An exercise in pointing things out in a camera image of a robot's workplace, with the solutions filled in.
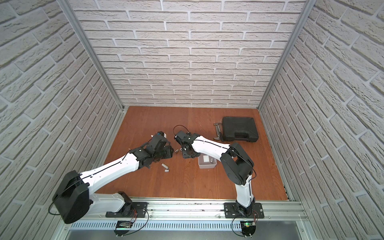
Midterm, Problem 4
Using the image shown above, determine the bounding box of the translucent plastic storage box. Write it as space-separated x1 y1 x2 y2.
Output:
198 154 217 169

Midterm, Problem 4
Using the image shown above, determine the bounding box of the controller board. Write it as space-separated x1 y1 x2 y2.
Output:
114 221 134 237
240 221 256 238

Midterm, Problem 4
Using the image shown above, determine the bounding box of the right controller board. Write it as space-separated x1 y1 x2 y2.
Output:
240 221 256 238

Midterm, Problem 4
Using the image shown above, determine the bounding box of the black plastic tool case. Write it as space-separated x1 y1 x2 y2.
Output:
222 117 259 143

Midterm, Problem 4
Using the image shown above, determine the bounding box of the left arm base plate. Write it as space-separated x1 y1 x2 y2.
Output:
106 202 149 218

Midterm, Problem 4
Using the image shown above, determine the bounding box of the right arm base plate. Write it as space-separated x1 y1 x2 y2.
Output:
224 202 265 219

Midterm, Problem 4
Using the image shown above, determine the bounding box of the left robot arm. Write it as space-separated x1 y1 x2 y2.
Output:
52 140 174 224

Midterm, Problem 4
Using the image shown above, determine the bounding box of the aluminium rail frame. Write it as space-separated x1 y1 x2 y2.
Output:
65 198 309 234

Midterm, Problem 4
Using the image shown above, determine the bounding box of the left controller board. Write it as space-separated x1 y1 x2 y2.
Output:
114 221 134 237

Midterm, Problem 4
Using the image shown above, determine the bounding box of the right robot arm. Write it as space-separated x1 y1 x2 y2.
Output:
175 131 255 210

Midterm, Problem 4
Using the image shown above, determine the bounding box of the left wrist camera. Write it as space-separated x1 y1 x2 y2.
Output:
156 131 167 138

